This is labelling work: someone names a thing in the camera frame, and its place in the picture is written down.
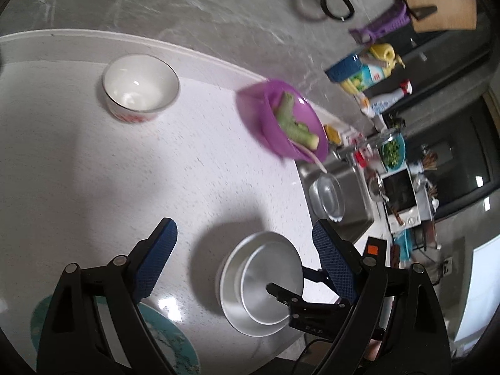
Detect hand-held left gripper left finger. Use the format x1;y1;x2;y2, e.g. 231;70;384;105
37;217;179;375

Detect white microwave oven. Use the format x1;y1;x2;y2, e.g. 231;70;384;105
381;166;432;227

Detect teal colander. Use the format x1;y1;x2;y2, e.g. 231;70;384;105
381;133;407;172

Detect dark window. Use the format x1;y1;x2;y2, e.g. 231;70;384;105
391;8;500;219

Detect chrome faucet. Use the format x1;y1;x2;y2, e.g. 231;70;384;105
332;133;385;165

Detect white ceramic bowl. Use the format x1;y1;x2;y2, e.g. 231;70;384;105
102;55;180;124

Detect yellow dish soap bottle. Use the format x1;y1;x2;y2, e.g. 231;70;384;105
340;43;405;94

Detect white spray bottle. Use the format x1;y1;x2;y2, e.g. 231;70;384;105
361;80;413;118

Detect silver metal pan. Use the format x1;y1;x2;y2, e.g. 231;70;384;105
217;231;305;337

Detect purple plastic basin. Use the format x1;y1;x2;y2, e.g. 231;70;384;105
235;79;329;162

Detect purple peeler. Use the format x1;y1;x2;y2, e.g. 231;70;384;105
349;2;411;44

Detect large teal floral plate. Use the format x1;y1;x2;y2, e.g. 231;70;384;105
30;295;201;375

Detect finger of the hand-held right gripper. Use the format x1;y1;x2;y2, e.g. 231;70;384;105
266;282;302;306
302;267;333;287

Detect leafy greens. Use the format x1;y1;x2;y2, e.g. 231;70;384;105
383;138;404;167

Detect white spoon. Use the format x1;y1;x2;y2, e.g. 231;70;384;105
299;144;328;173

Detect chopstick holder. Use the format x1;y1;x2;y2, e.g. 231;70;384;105
414;144;440;173

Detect clear glass bowl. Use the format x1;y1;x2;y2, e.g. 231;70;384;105
309;172;346;221

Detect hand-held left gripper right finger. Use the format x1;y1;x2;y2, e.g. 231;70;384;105
312;219;454;375

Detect green celtuce stem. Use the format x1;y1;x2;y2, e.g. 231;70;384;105
273;92;320;150

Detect steel sink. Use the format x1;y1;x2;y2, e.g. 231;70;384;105
297;160;376;243

